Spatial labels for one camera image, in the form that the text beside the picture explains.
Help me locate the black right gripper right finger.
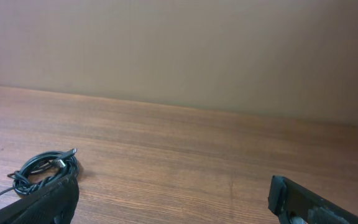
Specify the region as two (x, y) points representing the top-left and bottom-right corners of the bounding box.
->
(268, 175), (358, 224)

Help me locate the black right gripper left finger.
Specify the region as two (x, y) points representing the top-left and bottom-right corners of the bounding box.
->
(0, 175), (80, 224)

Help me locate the black USB cable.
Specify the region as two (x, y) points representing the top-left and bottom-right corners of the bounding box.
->
(0, 148), (80, 210)

